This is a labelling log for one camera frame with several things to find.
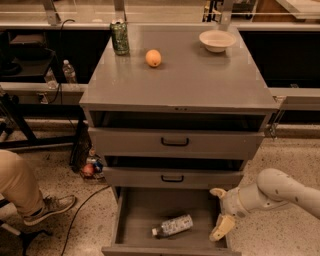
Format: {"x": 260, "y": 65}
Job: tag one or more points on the orange fruit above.
{"x": 153, "y": 58}

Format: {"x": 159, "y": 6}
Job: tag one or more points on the blue item on floor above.
{"x": 98, "y": 166}

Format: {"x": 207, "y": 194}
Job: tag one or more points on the grey open bottom drawer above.
{"x": 142, "y": 209}

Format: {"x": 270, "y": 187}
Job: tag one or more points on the clear plastic water bottle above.
{"x": 173, "y": 226}

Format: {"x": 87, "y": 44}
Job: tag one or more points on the grey top drawer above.
{"x": 175, "y": 143}

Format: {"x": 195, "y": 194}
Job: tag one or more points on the black table frame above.
{"x": 15, "y": 115}

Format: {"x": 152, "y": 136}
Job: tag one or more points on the green soda can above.
{"x": 119, "y": 37}

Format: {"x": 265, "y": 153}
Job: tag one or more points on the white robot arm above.
{"x": 272, "y": 189}

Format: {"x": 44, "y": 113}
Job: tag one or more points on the clear bottle on shelf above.
{"x": 69, "y": 72}
{"x": 51, "y": 80}

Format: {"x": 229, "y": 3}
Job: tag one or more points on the grey metal drawer cabinet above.
{"x": 192, "y": 89}

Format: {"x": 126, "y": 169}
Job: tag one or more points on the red apple on floor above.
{"x": 88, "y": 170}

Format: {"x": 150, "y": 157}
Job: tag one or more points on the grey middle drawer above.
{"x": 171, "y": 178}

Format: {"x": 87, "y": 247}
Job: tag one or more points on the white bowl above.
{"x": 217, "y": 41}

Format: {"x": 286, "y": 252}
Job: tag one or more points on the grey sneaker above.
{"x": 52, "y": 206}

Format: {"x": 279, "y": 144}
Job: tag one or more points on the black chair base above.
{"x": 26, "y": 238}

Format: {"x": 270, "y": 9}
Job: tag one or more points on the beige trouser leg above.
{"x": 19, "y": 185}

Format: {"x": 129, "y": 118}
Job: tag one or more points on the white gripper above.
{"x": 230, "y": 202}

